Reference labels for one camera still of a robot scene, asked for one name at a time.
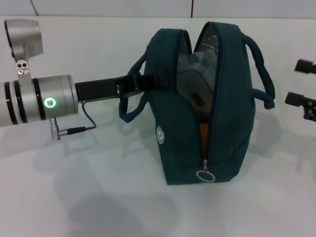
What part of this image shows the clear blue-sealed food container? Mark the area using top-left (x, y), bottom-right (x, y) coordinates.
top-left (177, 50), bottom-right (218, 119)

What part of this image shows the dark teal insulated lunch bag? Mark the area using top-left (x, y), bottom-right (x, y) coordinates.
top-left (118, 21), bottom-right (276, 186)

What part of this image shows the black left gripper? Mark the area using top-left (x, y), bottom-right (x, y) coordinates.
top-left (75, 73), bottom-right (174, 102)

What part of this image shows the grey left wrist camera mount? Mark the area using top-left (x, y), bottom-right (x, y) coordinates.
top-left (79, 91), bottom-right (145, 103)

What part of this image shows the orange pear with stem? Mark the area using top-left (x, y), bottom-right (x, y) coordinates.
top-left (198, 122), bottom-right (211, 154)

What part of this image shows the left arm cable with plug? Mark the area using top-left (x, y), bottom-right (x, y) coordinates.
top-left (50, 101), bottom-right (97, 141)

